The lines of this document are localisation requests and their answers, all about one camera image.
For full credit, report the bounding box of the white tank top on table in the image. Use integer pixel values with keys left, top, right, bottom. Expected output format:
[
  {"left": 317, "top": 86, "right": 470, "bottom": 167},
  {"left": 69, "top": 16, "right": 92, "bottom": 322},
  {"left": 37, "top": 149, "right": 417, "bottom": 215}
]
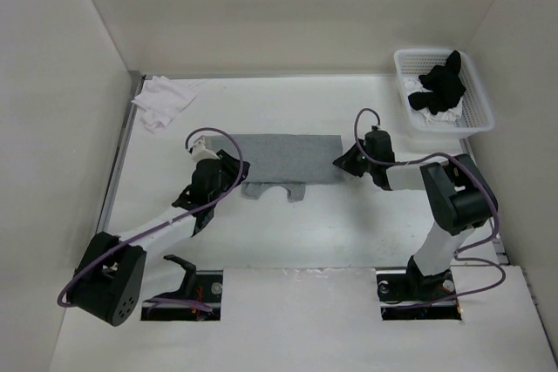
[{"left": 132, "top": 76, "right": 197, "bottom": 134}]

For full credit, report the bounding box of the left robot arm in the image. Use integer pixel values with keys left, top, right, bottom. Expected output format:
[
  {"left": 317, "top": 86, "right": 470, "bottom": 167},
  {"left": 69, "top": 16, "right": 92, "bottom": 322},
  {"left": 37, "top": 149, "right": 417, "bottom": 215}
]
[{"left": 58, "top": 150, "right": 250, "bottom": 327}]

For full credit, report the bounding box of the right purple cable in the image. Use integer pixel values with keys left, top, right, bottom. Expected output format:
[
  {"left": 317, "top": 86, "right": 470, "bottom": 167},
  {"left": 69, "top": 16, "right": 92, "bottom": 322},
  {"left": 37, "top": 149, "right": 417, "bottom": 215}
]
[{"left": 353, "top": 108, "right": 507, "bottom": 308}]

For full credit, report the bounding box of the grey tank top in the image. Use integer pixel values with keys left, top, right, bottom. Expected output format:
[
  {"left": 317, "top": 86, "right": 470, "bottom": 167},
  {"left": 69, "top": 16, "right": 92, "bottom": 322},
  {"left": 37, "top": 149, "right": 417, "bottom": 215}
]
[{"left": 233, "top": 134, "right": 344, "bottom": 202}]

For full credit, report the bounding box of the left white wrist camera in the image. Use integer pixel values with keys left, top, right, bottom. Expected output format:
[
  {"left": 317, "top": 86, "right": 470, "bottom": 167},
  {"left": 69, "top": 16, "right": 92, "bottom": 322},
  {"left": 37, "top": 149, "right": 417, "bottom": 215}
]
[{"left": 187, "top": 136, "right": 219, "bottom": 163}]

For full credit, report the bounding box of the white tank top in basket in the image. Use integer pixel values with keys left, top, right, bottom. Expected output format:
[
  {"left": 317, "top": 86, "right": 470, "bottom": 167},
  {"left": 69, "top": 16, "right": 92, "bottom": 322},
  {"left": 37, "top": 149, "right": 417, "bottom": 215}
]
[{"left": 403, "top": 78, "right": 463, "bottom": 125}]

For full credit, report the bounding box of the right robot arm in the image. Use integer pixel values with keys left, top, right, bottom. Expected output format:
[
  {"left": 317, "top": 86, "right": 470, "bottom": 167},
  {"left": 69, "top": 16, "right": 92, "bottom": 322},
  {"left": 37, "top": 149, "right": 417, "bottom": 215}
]
[{"left": 333, "top": 126, "right": 498, "bottom": 303}]

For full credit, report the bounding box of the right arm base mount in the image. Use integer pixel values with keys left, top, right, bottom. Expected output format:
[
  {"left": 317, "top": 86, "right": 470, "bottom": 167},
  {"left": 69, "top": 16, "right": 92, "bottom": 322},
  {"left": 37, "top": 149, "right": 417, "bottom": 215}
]
[{"left": 376, "top": 269, "right": 461, "bottom": 321}]

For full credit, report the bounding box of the white plastic basket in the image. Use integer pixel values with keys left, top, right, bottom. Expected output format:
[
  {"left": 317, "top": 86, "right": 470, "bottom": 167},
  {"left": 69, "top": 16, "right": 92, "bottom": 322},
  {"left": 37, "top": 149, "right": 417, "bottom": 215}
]
[{"left": 393, "top": 48, "right": 494, "bottom": 141}]

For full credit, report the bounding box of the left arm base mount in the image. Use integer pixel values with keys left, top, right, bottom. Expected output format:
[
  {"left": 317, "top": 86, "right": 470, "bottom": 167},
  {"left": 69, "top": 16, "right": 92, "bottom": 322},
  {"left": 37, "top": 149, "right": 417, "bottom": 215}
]
[{"left": 140, "top": 271, "right": 224, "bottom": 322}]

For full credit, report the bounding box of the black tank top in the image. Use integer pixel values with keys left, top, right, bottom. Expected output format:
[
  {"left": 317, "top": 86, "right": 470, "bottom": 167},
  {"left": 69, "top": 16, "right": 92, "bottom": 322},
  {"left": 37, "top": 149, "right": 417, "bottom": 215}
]
[{"left": 409, "top": 51, "right": 466, "bottom": 115}]

